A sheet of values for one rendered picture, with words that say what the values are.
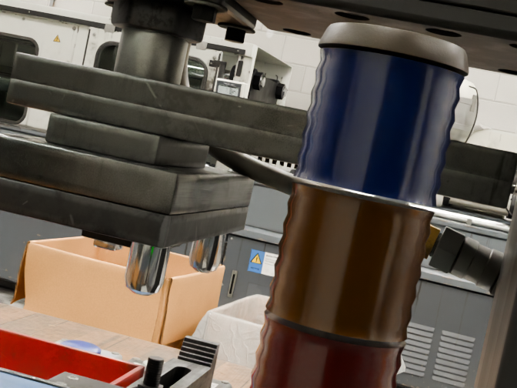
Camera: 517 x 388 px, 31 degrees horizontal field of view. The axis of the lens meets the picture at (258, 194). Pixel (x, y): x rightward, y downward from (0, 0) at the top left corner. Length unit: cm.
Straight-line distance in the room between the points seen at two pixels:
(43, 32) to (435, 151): 546
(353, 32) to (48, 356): 63
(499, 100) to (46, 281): 460
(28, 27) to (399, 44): 551
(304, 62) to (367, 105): 691
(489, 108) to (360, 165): 672
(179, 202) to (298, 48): 672
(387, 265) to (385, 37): 6
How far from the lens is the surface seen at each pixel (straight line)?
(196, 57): 523
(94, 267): 287
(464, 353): 500
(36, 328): 113
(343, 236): 23
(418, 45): 23
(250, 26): 54
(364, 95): 23
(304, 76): 713
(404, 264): 24
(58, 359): 83
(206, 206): 50
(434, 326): 499
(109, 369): 82
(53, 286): 294
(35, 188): 46
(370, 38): 23
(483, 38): 45
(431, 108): 23
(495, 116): 694
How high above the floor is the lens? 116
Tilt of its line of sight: 3 degrees down
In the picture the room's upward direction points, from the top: 12 degrees clockwise
